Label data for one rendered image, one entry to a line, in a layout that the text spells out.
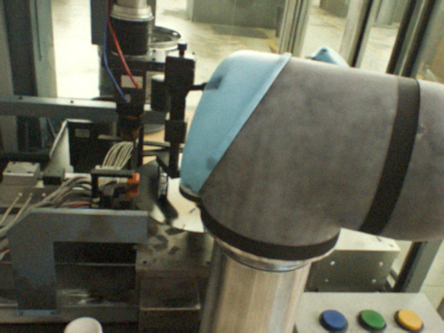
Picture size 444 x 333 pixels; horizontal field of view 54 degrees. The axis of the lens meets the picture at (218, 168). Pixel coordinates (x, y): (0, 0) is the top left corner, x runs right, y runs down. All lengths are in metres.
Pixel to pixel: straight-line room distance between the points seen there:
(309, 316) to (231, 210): 0.52
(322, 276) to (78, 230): 0.53
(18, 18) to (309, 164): 1.21
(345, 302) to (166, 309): 0.33
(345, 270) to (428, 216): 0.73
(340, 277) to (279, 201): 0.75
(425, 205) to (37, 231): 0.69
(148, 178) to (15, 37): 0.63
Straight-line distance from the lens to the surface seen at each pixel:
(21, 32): 1.42
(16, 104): 1.17
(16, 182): 1.17
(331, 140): 0.28
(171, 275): 0.93
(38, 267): 0.90
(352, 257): 1.00
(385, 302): 0.90
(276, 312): 0.38
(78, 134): 1.34
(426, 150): 0.29
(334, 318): 0.81
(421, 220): 0.30
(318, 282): 1.02
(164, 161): 0.94
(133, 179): 0.96
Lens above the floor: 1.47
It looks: 29 degrees down
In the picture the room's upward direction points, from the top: 8 degrees clockwise
